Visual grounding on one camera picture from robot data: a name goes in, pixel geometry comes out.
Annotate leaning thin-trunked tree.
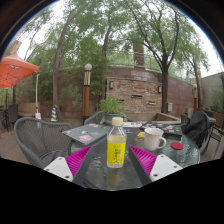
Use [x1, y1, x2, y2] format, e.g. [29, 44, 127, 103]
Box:
[19, 0, 114, 118]

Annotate green plant in teal pot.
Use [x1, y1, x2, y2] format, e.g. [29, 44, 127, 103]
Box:
[99, 94, 126, 127]

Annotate black jacket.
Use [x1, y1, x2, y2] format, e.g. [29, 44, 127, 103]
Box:
[182, 110, 212, 148]

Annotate black metal chair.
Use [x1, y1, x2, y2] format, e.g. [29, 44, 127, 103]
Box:
[209, 119, 224, 158]

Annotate orange patio umbrella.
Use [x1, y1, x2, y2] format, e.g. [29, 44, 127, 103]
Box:
[0, 51, 42, 119]

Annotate grey wicker armchair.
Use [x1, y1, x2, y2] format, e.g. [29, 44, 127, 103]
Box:
[13, 116, 74, 169]

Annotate wooden lamp post, globe light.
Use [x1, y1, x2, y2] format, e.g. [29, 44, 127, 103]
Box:
[82, 63, 93, 124]

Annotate dark laptop with stickers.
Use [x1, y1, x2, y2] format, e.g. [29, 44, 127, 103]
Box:
[141, 121, 184, 137]

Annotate white ceramic mug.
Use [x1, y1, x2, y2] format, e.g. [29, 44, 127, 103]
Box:
[143, 127, 167, 152]

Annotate dark-trunked tall tree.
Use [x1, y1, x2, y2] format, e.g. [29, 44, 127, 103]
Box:
[129, 0, 214, 114]

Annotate slim wooden lamp post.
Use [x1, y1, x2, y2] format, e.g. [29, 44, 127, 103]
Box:
[193, 83, 198, 114]

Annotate yellow-labelled clear drink bottle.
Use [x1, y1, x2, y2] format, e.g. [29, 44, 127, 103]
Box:
[106, 116, 128, 169]

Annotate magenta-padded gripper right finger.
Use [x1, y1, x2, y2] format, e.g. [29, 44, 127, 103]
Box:
[128, 144, 184, 186]

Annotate blue yellow striped cone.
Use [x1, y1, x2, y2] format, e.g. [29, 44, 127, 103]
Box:
[50, 104, 59, 123]

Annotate wooden planter bench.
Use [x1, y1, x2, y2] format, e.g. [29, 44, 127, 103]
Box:
[17, 102, 38, 118]

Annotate white printed booklet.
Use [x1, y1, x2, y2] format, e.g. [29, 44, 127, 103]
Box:
[122, 121, 143, 129]

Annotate flat round red coaster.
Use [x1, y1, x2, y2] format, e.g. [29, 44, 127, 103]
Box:
[170, 141, 185, 151]

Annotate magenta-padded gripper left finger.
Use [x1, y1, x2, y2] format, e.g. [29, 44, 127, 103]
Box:
[43, 144, 94, 186]

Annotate grey laptop with stickers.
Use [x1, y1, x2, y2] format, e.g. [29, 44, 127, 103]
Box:
[62, 123, 113, 147]

